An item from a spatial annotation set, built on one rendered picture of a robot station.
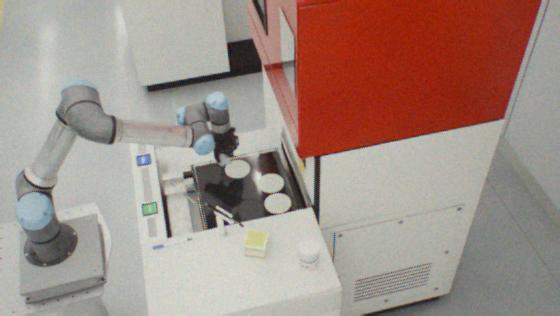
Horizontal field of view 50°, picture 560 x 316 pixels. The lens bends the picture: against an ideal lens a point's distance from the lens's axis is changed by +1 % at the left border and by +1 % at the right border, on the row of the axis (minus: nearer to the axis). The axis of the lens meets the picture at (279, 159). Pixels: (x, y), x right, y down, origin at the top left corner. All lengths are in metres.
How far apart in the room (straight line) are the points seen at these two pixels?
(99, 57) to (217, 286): 3.04
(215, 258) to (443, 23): 1.05
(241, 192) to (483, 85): 0.97
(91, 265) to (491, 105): 1.50
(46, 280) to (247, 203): 0.76
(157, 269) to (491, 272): 1.86
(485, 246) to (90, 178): 2.32
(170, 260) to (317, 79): 0.80
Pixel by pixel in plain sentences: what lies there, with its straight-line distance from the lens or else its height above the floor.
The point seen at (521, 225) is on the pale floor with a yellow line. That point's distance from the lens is 3.55.
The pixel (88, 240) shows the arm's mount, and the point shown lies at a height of 0.89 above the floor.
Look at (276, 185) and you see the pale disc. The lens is 2.33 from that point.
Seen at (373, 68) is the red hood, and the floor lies 1.55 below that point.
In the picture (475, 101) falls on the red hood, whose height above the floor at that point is 1.33.
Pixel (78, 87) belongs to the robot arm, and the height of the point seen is 1.45.
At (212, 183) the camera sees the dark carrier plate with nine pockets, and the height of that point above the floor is 0.90.
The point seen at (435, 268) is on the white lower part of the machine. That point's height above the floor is 0.34.
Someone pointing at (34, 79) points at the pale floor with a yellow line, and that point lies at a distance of 4.72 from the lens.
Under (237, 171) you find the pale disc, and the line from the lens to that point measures 2.40.
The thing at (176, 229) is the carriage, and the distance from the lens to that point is 2.27.
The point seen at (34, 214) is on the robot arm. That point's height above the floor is 1.11.
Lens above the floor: 2.64
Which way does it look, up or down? 46 degrees down
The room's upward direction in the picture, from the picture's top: 3 degrees counter-clockwise
